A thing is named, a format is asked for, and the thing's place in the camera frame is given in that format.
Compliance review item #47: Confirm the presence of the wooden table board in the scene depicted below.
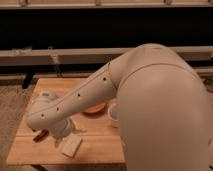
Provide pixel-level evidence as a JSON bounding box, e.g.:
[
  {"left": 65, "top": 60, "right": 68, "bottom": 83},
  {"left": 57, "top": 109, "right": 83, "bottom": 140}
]
[{"left": 5, "top": 77, "right": 126, "bottom": 166}]

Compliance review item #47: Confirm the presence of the white ceramic cup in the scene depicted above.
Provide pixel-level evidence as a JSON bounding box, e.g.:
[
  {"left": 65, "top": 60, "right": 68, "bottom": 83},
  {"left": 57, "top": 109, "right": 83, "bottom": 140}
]
[{"left": 107, "top": 104, "right": 119, "bottom": 128}]

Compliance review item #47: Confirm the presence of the long metal rail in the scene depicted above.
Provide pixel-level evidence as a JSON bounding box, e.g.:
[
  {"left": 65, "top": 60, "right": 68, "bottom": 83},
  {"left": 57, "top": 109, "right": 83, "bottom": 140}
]
[{"left": 0, "top": 46, "right": 213, "bottom": 67}]

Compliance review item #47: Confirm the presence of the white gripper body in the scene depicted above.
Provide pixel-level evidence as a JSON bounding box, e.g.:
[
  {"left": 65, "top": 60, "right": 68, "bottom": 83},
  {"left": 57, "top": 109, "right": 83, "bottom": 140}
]
[{"left": 49, "top": 118, "right": 75, "bottom": 139}]

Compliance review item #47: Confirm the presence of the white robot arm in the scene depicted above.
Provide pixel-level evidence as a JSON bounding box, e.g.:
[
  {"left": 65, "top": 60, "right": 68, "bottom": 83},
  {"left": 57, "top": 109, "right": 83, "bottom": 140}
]
[{"left": 27, "top": 44, "right": 211, "bottom": 171}]

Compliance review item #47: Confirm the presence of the orange bowl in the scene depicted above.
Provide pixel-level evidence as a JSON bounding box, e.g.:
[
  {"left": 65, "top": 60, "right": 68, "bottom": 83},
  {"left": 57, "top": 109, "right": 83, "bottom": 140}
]
[{"left": 83, "top": 103, "right": 107, "bottom": 115}]

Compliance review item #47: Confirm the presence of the white sponge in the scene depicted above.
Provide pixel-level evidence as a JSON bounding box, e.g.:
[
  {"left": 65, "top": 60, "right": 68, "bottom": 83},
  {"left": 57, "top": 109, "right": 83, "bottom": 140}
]
[{"left": 61, "top": 134, "right": 82, "bottom": 157}]

